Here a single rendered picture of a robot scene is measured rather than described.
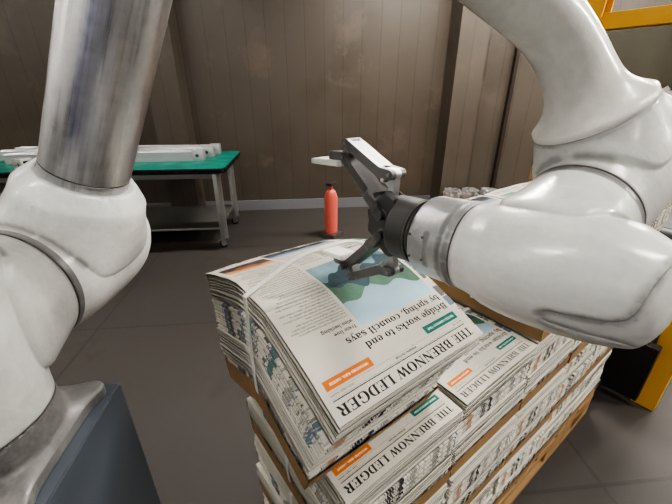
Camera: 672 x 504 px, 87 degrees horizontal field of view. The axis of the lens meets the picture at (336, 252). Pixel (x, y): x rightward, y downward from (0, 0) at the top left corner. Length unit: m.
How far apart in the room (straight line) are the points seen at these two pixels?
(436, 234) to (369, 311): 0.21
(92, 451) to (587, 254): 0.56
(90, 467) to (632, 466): 1.88
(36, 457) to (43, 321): 0.14
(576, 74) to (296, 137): 4.00
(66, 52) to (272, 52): 3.85
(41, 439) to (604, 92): 0.65
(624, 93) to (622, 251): 0.16
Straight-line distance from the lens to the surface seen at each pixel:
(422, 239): 0.37
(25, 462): 0.54
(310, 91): 4.28
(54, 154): 0.53
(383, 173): 0.43
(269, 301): 0.52
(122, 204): 0.54
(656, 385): 2.27
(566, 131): 0.40
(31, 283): 0.49
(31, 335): 0.49
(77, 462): 0.56
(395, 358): 0.50
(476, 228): 0.34
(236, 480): 1.68
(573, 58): 0.39
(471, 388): 0.81
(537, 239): 0.31
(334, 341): 0.48
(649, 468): 2.08
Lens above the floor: 1.38
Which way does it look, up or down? 25 degrees down
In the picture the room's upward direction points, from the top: straight up
